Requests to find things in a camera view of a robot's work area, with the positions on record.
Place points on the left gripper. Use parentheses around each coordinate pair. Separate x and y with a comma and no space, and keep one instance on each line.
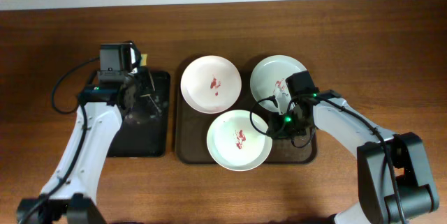
(147,89)

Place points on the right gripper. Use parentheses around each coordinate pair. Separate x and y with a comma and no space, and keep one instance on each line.
(283,130)

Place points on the green and yellow sponge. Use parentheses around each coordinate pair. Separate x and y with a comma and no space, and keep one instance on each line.
(143,61)

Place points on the white plate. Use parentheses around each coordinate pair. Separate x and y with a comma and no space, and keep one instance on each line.
(235,140)
(211,84)

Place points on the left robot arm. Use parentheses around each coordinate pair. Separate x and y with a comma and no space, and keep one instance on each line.
(109,94)

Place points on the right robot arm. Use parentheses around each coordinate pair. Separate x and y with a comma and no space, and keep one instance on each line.
(395,182)

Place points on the small black tray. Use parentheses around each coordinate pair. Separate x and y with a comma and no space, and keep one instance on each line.
(144,133)

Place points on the brown plastic serving tray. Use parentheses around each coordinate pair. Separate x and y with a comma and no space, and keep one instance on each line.
(191,145)

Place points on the pale green plate top right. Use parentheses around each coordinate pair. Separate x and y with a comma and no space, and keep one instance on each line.
(268,78)

